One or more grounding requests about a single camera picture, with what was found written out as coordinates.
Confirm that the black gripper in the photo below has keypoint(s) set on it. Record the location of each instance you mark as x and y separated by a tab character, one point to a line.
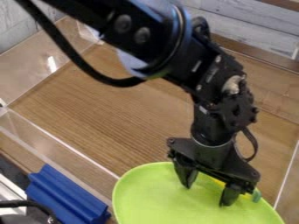
219	161

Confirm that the yellow banana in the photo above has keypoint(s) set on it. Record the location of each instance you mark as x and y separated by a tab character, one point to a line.
257	196

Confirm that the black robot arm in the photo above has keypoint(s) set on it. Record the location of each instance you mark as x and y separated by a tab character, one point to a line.
155	33

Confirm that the green plate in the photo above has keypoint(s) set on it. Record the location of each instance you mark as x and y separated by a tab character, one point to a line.
150	197

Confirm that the blue plastic block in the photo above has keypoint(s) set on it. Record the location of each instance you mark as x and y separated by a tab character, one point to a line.
73	203

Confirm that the clear acrylic corner bracket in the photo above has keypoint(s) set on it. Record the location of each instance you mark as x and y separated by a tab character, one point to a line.
90	34

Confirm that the clear acrylic wall panels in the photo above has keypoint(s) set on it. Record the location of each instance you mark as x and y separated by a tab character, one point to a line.
94	131

